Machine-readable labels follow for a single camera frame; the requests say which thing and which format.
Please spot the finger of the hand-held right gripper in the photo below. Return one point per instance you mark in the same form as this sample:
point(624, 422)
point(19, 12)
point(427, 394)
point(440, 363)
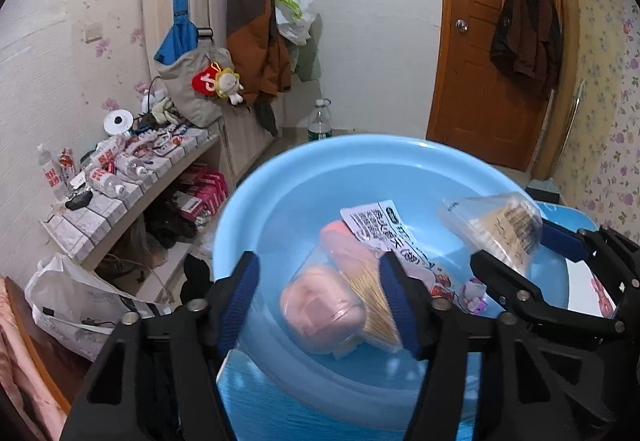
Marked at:
point(510, 288)
point(562, 238)

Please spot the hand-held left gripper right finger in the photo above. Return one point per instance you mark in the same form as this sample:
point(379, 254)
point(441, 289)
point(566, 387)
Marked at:
point(397, 308)

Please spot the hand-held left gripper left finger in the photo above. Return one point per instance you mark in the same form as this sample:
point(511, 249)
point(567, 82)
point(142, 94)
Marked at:
point(240, 293)

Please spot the pile of wooden toothpicks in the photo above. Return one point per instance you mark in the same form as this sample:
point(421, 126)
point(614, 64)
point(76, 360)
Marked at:
point(372, 311)

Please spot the white purple toy figure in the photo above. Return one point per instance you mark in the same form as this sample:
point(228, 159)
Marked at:
point(475, 296)

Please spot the clear plastic box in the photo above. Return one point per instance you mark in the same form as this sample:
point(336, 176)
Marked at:
point(300, 301)

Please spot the clear bag of cotton swabs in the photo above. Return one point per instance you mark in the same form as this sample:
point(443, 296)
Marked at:
point(495, 226)

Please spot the small pink case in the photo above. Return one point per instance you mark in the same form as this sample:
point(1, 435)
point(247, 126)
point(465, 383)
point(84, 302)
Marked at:
point(320, 311)

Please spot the chicken snack packet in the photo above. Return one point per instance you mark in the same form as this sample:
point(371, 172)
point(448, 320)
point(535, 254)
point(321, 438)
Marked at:
point(380, 221)

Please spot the light blue plastic basin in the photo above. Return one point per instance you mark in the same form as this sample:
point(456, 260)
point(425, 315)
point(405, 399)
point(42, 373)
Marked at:
point(280, 201)

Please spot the black cloth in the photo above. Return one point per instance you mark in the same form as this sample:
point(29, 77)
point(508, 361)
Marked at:
point(197, 276)

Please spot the black plastic bag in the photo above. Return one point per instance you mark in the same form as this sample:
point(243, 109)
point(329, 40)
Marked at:
point(170, 226)

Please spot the stack of red boxes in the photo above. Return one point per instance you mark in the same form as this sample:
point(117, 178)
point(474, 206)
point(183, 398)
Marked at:
point(205, 193)

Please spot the white tiled shelf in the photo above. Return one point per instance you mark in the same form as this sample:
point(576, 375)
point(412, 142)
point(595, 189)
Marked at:
point(100, 216)

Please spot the white printed shopping bag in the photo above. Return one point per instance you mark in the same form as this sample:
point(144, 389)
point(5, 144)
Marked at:
point(75, 296)

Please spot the wooden door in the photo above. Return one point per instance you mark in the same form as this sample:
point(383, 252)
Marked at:
point(470, 96)

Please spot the pile of small plastic bottles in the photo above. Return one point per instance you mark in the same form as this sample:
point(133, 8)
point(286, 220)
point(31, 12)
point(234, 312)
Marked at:
point(107, 178)

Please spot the small black device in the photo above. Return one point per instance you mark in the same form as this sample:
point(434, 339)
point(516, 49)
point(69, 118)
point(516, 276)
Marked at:
point(77, 201)

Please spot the clear water bottle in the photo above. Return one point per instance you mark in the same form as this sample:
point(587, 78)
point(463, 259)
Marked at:
point(320, 121)

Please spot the dark brown hanging jacket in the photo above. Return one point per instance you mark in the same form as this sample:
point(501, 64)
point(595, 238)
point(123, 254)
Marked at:
point(525, 36)

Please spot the grey cloth bag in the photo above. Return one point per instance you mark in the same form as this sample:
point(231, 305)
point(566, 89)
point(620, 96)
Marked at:
point(185, 93)

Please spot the red white plush toy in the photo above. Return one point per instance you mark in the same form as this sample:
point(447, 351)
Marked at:
point(220, 83)

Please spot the pink blanket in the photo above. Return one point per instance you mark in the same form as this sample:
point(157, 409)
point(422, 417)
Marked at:
point(25, 386)

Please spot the metal door knob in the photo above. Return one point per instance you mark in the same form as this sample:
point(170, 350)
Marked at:
point(461, 25)

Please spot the pale green garment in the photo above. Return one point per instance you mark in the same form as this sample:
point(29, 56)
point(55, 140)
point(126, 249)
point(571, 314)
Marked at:
point(307, 61)

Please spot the brown orange hanging jacket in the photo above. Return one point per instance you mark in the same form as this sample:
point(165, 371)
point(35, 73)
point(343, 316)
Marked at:
point(250, 21)

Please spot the white green plastic bag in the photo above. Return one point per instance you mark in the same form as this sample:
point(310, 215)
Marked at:
point(295, 1)

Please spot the wooden bed frame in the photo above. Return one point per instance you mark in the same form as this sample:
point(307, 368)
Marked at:
point(50, 351)

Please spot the beige wall outlet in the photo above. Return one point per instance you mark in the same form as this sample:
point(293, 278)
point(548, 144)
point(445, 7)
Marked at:
point(91, 32)

